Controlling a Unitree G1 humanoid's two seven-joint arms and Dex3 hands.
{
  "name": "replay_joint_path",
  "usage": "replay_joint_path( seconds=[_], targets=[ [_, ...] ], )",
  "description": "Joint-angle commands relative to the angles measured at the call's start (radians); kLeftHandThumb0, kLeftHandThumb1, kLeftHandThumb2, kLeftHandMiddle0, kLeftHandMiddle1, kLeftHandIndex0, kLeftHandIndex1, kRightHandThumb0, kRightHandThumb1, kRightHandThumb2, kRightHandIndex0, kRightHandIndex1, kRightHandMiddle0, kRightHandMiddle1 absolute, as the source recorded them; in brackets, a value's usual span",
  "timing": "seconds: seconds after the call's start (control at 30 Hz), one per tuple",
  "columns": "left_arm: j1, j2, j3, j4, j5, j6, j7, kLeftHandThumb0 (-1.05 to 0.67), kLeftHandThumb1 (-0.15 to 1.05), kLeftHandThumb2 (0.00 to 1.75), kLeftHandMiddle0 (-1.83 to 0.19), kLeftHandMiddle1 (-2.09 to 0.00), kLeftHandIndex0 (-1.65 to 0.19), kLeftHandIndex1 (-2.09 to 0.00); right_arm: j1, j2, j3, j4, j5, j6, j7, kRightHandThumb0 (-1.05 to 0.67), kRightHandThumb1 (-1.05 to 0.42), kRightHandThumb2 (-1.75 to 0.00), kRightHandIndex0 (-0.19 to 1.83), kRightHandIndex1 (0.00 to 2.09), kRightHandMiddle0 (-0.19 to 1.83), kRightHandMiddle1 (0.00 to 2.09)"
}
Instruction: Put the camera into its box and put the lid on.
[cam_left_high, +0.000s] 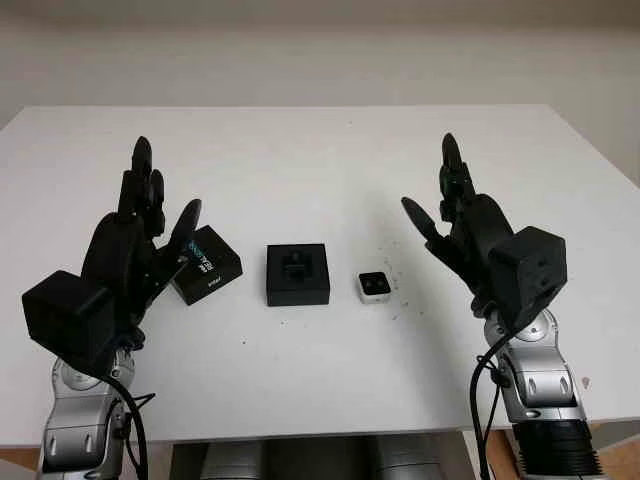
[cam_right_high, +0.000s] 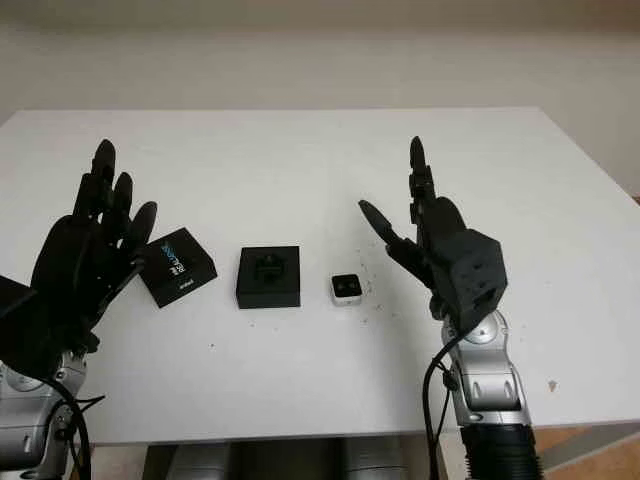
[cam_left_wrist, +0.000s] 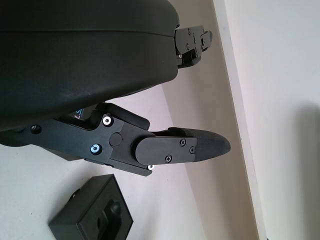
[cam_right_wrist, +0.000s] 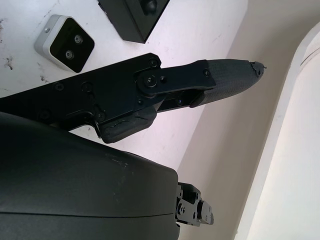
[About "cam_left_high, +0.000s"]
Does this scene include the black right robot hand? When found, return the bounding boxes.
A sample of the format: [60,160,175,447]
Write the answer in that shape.
[401,132,516,321]

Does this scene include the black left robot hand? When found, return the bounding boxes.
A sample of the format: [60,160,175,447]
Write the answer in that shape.
[79,134,204,354]

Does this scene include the black RealSense box lid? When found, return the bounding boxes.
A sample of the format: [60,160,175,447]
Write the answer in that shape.
[171,224,245,307]

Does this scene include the small silver depth camera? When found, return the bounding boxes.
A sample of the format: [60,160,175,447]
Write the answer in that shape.
[357,271,395,304]

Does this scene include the black open box base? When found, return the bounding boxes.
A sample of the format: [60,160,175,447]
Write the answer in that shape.
[264,243,331,308]

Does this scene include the white table leg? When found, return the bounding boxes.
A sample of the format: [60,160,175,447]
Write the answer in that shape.
[462,432,489,480]

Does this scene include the grey robot lower body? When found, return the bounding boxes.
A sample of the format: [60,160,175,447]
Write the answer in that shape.
[172,434,464,480]

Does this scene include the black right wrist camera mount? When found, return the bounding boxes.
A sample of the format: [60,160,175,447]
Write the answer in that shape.
[488,225,568,331]

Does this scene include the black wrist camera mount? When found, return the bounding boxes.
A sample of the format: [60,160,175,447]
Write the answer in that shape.
[22,269,125,377]
[488,225,568,331]

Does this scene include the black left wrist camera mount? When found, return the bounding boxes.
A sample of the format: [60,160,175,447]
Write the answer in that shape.
[22,269,125,377]

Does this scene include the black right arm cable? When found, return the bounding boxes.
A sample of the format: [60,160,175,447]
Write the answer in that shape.
[468,319,516,480]

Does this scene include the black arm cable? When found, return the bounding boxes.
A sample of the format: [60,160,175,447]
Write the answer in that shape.
[468,319,516,480]
[102,344,157,480]

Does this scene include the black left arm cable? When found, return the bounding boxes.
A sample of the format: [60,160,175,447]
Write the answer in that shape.
[102,344,157,480]

